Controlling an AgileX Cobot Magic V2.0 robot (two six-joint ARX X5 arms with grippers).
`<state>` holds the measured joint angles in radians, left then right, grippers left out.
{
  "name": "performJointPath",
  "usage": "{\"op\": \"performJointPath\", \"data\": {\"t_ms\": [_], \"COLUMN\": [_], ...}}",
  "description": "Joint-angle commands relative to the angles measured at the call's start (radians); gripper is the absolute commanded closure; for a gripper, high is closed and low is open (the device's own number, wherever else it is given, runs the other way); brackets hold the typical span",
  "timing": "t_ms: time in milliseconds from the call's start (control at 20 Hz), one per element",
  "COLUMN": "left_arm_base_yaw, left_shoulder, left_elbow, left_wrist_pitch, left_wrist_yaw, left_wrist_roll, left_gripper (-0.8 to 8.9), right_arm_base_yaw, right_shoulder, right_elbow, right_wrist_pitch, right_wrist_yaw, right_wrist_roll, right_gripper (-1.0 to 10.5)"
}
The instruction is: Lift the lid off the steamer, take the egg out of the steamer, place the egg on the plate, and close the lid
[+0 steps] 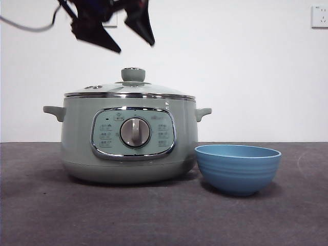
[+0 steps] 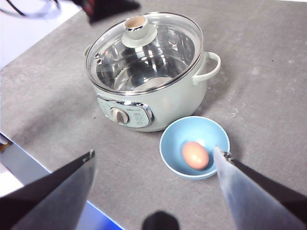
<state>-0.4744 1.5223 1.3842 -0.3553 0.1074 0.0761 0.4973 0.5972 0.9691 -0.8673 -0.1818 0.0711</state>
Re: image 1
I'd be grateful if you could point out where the glass lid with green knob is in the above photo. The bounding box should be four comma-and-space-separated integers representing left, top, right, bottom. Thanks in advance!
64, 67, 196, 98

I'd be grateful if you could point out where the pale green electric steamer pot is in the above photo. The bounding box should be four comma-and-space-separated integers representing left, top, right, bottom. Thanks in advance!
43, 96, 212, 184

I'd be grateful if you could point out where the blue ribbed bowl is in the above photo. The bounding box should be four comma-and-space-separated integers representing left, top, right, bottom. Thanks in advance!
194, 144, 282, 197

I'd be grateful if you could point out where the white wall socket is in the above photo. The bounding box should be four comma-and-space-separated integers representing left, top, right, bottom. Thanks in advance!
102, 11, 118, 28
311, 5, 328, 29

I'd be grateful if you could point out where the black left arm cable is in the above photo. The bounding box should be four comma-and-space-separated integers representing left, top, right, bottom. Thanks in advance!
0, 5, 62, 32

